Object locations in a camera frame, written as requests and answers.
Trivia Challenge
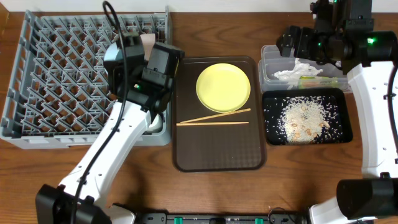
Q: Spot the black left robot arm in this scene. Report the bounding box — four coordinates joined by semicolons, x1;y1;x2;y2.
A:
35;34;185;223

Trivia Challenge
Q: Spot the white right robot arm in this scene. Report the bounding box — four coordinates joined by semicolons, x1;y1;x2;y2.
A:
277;0;397;223

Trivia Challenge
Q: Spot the grey dishwasher rack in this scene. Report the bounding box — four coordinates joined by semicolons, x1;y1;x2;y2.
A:
0;8;172;149

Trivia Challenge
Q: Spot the brown serving tray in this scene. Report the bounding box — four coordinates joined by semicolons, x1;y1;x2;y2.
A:
172;56;267;172

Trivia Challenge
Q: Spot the yellow plate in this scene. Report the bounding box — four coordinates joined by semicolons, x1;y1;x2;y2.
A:
195;63;251;113

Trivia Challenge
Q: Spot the green wrapper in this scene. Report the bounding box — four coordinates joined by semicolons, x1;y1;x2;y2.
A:
298;76;339;89

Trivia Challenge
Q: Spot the white cup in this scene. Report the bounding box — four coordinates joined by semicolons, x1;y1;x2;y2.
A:
146;114;163;134

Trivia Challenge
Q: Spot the rice food waste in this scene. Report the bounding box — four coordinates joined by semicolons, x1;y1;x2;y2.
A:
263;96;344;145

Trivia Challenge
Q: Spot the white tissue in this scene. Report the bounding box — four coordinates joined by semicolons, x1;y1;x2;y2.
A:
272;58;323;80

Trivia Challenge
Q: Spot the clear plastic bin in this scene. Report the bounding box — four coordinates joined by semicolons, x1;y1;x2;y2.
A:
258;45;351;92

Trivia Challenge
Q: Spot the black waste tray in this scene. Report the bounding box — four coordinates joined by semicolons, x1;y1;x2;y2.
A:
262;88;353;145

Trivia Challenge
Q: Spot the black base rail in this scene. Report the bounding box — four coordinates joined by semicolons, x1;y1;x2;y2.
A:
134;212;310;224

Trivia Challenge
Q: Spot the wooden chopstick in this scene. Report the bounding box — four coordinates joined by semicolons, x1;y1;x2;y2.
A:
176;121;249;126
180;108;251;123

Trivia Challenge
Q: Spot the pink bowl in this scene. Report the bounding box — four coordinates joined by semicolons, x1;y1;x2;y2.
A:
140;34;156;61

